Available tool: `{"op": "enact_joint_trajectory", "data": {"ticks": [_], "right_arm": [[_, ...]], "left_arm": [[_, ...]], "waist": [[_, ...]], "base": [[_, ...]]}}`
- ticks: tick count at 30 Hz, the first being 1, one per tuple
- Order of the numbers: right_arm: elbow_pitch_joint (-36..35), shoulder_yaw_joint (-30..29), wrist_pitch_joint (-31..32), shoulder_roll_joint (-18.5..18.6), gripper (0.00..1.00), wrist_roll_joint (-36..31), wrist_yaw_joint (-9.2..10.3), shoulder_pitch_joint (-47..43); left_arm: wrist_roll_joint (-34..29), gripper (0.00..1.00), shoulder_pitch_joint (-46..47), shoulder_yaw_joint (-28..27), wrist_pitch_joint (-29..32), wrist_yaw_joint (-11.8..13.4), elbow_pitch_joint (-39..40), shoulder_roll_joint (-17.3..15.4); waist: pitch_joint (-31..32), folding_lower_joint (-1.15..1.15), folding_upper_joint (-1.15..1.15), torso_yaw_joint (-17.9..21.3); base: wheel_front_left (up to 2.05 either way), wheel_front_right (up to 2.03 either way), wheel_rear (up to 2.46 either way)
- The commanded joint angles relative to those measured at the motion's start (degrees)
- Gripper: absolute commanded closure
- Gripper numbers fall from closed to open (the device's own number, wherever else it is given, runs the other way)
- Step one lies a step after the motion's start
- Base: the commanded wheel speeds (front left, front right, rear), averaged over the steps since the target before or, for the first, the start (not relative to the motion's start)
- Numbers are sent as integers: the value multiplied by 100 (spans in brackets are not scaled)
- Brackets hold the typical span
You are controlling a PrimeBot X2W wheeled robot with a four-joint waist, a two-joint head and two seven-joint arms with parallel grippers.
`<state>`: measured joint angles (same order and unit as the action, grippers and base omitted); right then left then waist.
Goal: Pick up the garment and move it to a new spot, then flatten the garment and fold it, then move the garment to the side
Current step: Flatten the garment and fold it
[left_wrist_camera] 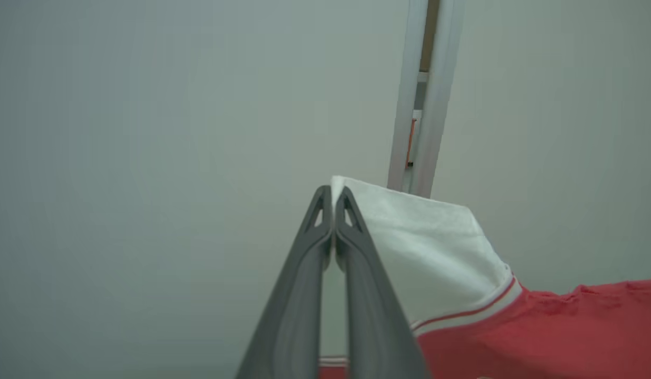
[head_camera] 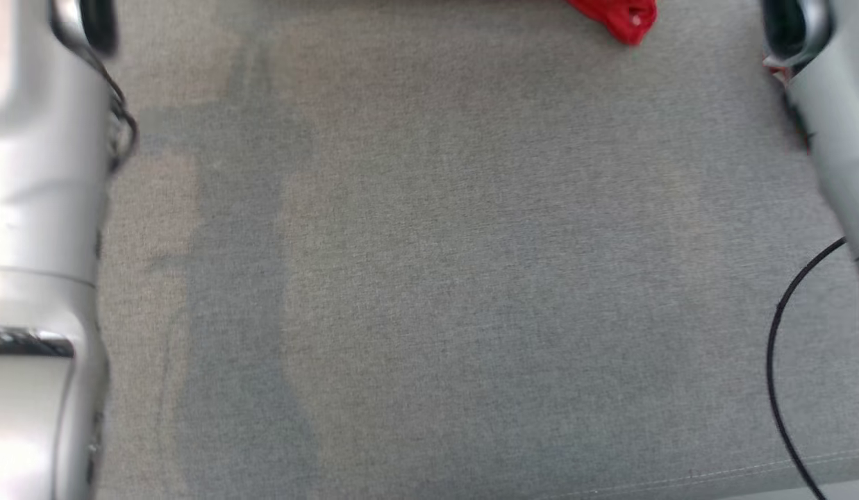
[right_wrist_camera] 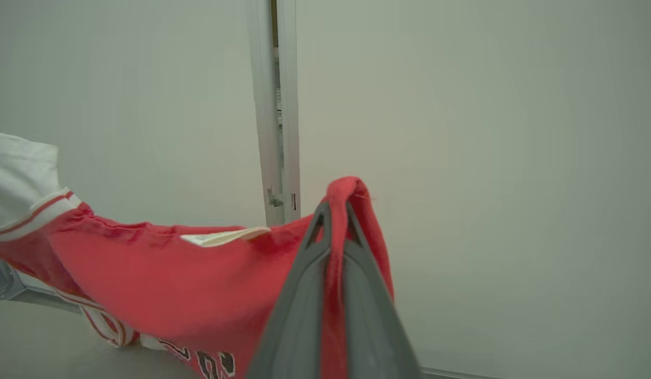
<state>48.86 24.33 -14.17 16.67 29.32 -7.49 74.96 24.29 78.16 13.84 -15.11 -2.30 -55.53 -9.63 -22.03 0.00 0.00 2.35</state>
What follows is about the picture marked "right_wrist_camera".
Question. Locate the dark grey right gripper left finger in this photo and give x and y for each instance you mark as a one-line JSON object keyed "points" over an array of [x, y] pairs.
{"points": [[293, 337]]}

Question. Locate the red basketball jersey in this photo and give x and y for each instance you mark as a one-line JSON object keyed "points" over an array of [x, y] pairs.
{"points": [[199, 284]]}

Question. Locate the grey double partition post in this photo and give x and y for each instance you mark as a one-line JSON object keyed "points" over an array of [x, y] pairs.
{"points": [[262, 105]]}

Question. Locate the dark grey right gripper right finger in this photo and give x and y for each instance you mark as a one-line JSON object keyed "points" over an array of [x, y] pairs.
{"points": [[372, 337]]}

